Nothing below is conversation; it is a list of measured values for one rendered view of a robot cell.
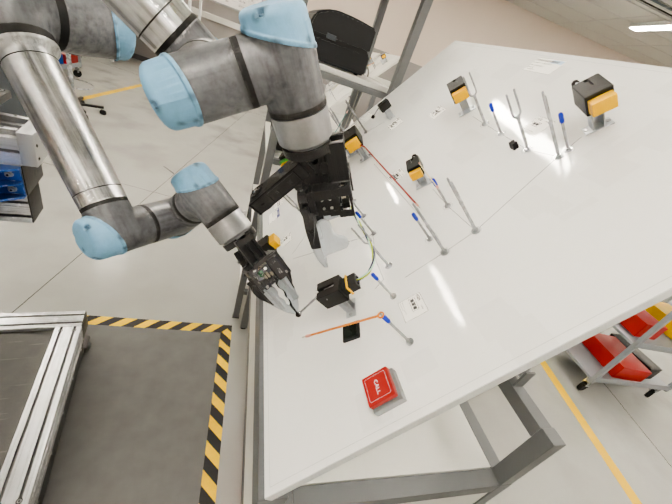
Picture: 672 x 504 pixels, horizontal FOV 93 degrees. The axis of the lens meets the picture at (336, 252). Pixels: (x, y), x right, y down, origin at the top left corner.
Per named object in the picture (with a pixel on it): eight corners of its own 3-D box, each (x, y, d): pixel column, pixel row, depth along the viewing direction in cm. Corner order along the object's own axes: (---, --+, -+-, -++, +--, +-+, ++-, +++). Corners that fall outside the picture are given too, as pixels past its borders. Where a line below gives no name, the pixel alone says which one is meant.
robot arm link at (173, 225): (125, 216, 64) (148, 193, 58) (175, 204, 73) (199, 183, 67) (145, 251, 65) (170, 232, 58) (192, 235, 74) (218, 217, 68)
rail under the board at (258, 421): (251, 515, 59) (257, 501, 55) (257, 209, 152) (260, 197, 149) (280, 511, 61) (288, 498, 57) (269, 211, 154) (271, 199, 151)
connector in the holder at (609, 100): (613, 102, 55) (612, 88, 54) (619, 106, 54) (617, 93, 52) (588, 113, 57) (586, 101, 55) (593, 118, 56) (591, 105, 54)
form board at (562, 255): (265, 199, 150) (262, 196, 149) (456, 44, 126) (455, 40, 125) (271, 501, 56) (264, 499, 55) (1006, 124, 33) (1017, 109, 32)
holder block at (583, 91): (591, 101, 66) (585, 61, 61) (619, 127, 58) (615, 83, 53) (565, 113, 68) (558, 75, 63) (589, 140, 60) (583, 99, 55)
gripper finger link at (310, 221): (320, 252, 50) (308, 197, 46) (310, 253, 50) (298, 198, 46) (323, 240, 54) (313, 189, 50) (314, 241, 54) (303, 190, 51)
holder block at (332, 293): (328, 293, 71) (317, 284, 68) (349, 284, 68) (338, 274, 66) (327, 309, 68) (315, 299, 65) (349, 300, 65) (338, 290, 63)
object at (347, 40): (295, 54, 128) (308, -5, 118) (289, 48, 147) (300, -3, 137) (363, 78, 139) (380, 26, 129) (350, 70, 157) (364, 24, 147)
